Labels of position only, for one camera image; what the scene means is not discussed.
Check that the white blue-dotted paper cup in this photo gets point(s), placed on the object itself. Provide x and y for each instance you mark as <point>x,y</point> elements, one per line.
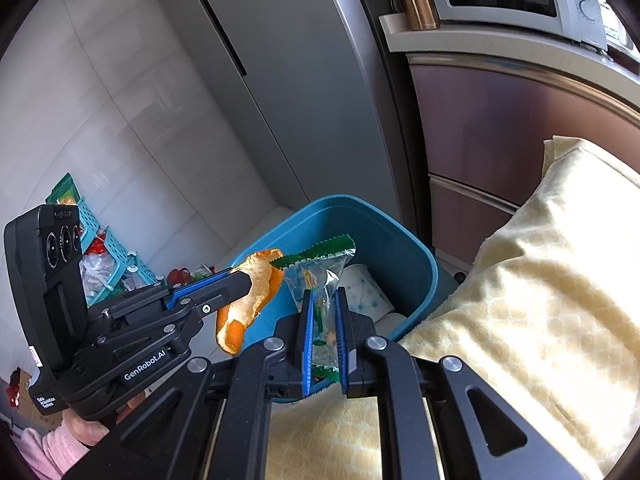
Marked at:
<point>363,295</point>

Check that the silver refrigerator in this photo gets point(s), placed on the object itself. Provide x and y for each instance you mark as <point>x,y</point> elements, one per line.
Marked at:
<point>307,87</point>

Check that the orange peel piece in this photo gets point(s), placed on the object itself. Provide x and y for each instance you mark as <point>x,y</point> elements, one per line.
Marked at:
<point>234,319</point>

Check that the yellow patterned tablecloth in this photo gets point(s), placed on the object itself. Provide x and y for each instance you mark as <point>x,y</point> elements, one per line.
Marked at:
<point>549,314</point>

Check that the pink sleeve forearm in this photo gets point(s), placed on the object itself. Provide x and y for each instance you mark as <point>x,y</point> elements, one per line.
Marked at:
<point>52,455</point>

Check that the green clear snack wrapper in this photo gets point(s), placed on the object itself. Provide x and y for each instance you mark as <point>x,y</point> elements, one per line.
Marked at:
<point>319,269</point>

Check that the person's left hand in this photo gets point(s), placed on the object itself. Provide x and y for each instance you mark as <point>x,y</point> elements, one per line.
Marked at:
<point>100,424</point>

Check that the teal plastic basket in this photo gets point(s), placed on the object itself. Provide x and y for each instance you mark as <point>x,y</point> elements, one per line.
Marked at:
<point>107,268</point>

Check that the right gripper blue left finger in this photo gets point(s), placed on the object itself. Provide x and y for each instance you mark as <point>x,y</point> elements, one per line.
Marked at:
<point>292,377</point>

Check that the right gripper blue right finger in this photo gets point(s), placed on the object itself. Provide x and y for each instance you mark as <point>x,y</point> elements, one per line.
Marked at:
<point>357,375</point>

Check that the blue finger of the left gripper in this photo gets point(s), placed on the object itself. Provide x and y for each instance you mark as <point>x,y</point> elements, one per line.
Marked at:
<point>212,297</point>
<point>200,282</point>

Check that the kitchen counter with cabinets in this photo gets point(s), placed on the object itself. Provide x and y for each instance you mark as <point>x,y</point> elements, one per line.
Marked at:
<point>481,102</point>

